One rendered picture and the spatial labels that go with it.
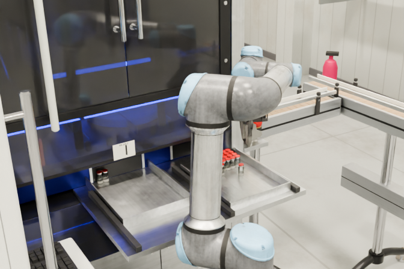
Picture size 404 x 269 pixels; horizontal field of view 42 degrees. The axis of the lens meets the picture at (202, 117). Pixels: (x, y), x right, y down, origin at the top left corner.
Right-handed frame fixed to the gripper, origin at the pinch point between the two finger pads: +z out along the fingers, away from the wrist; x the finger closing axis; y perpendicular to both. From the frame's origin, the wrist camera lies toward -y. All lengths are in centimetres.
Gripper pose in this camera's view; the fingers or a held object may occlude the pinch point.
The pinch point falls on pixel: (245, 142)
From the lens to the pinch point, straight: 191.8
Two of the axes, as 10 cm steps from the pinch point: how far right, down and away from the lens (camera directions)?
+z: 0.2, 9.3, 3.8
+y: 9.5, -1.4, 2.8
